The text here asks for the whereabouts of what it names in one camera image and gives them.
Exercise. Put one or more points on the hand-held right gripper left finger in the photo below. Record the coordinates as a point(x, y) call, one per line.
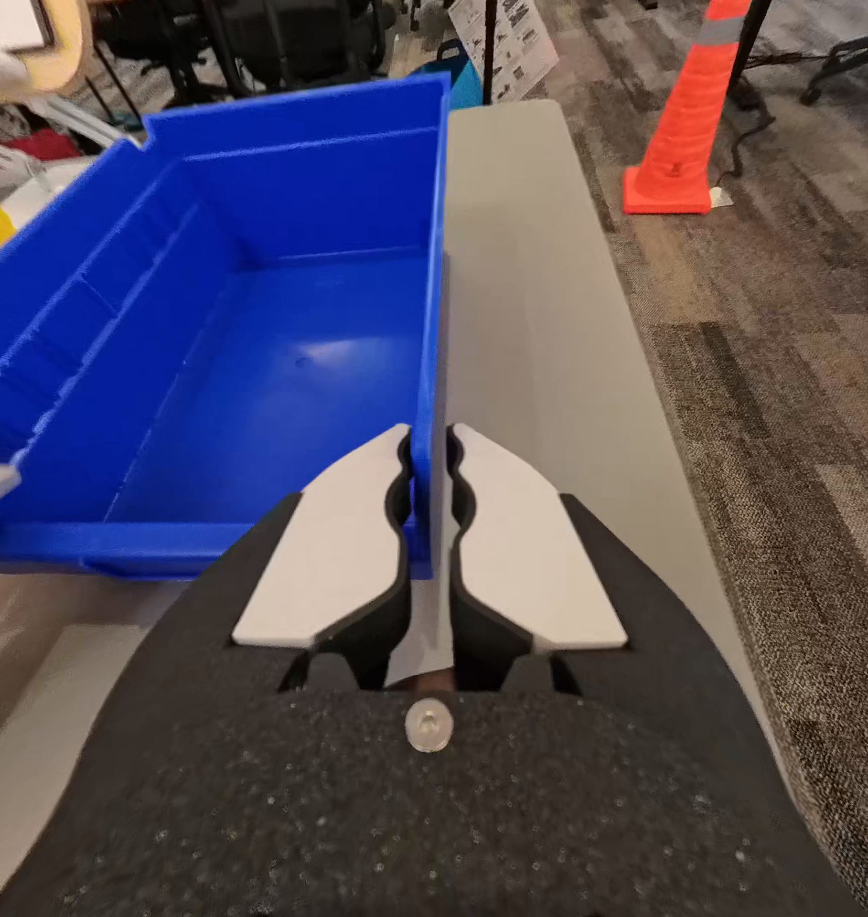
point(319, 566)

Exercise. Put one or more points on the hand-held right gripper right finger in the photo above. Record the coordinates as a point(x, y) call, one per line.
point(541, 566)

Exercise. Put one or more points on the blue plastic bin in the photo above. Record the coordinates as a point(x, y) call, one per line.
point(262, 394)

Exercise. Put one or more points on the red bag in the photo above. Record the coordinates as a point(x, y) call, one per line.
point(43, 147)

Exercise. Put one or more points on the wooden sign board on stand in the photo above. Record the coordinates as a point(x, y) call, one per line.
point(54, 50)

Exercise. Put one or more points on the orange traffic cone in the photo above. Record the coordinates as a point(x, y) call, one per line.
point(684, 122)

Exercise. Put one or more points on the printed paper on black stand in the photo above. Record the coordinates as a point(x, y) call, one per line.
point(520, 43)

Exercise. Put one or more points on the black office chair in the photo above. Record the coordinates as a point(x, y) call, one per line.
point(276, 43)
point(856, 57)

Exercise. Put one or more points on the black tripod stand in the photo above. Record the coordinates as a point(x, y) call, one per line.
point(745, 50)

